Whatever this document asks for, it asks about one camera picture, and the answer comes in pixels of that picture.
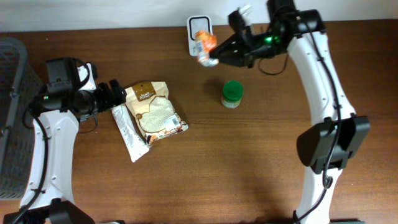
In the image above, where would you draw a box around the orange tissue packet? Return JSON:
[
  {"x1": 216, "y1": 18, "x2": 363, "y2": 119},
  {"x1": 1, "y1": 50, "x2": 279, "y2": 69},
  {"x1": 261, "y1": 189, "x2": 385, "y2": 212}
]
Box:
[{"x1": 195, "y1": 30, "x2": 219, "y2": 67}]

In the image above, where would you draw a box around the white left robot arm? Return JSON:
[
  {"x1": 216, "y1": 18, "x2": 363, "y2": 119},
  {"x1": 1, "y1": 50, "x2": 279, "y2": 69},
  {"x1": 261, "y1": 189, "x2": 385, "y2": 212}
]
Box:
[{"x1": 3, "y1": 57, "x2": 126, "y2": 223}]

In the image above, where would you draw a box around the green lid jar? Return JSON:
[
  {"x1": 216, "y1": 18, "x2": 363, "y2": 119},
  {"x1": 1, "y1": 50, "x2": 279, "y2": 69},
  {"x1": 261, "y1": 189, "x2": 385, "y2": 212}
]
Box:
[{"x1": 221, "y1": 80, "x2": 244, "y2": 109}]

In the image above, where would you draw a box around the white barcode scanner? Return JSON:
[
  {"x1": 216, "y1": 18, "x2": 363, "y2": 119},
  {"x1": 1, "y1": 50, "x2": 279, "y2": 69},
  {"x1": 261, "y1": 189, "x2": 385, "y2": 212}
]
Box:
[{"x1": 187, "y1": 15, "x2": 213, "y2": 57}]

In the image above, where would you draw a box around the beige brown snack bag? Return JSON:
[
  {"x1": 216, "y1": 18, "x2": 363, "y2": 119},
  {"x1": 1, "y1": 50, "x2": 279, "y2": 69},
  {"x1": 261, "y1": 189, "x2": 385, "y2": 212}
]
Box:
[{"x1": 125, "y1": 82, "x2": 188, "y2": 147}]

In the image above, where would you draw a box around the white tube with brown cap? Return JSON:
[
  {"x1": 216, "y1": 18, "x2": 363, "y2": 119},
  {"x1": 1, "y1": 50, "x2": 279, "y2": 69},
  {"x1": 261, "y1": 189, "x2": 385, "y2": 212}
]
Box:
[{"x1": 111, "y1": 104, "x2": 149, "y2": 162}]

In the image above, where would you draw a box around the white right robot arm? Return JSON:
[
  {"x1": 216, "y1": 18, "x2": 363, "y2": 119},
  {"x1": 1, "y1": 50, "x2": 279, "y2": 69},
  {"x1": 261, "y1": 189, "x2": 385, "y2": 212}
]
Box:
[{"x1": 210, "y1": 0, "x2": 370, "y2": 223}]

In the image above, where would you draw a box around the dark grey plastic basket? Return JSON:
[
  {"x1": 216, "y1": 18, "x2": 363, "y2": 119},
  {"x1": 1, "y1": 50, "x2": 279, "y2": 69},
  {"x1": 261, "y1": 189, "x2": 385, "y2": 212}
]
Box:
[{"x1": 1, "y1": 37, "x2": 42, "y2": 200}]

